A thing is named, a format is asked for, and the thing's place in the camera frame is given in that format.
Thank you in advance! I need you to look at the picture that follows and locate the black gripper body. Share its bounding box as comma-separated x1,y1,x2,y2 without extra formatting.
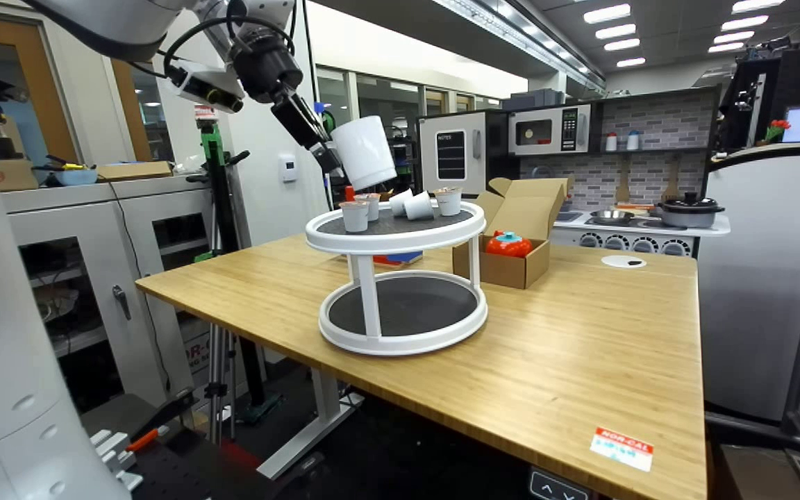
269,89,329,150

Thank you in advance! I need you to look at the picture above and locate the white ceramic mug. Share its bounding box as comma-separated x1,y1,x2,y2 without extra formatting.
329,114,399,194

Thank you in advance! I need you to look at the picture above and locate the white two-tier round stand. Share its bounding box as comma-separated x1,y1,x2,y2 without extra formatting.
302,197,493,362

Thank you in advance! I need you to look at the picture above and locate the white paper cup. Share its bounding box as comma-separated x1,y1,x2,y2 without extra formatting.
384,187,419,218
402,191,443,225

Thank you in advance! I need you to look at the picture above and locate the white plastic pod cup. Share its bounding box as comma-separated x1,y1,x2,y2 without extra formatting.
434,187,466,221

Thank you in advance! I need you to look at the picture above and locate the green black tripod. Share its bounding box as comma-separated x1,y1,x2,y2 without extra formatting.
188,107,269,451

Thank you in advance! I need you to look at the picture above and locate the red plastic object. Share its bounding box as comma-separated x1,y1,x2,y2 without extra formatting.
483,228,540,261

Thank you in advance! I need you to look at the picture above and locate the open cardboard box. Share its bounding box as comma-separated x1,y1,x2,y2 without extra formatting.
451,176,573,291

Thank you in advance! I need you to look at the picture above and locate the white toy kitchen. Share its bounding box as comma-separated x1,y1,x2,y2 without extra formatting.
413,87,734,264

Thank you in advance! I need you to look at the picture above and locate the white storage cabinet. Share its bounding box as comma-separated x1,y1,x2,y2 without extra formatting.
0,172,229,411

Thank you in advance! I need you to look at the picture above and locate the white table leg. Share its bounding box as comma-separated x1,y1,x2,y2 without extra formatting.
254,364,368,483

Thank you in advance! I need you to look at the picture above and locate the grey toy pan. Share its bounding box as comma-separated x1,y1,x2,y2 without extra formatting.
586,205,637,228

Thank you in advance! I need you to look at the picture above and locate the rectangular ceiling light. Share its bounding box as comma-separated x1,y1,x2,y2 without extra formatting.
581,0,637,28
718,12,776,35
591,19,640,41
727,0,788,16

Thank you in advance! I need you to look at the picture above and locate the black toy pot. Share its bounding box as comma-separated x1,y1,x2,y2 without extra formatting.
654,190,727,235

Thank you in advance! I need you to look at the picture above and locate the black table control panel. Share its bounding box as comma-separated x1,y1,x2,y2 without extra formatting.
524,466,595,500

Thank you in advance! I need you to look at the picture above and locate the red white warning sticker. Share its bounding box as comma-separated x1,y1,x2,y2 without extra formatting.
588,422,659,476

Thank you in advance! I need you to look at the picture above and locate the grey rounded partition panel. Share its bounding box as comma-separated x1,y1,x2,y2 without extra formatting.
694,140,800,432

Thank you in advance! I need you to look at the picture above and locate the white wall box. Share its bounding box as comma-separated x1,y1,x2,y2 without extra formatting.
277,150,302,187

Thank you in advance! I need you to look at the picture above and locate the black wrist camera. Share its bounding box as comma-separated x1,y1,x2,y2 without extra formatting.
165,61,248,118

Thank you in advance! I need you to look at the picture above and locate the round table cable grommet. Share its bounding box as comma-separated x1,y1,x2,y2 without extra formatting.
601,253,651,273

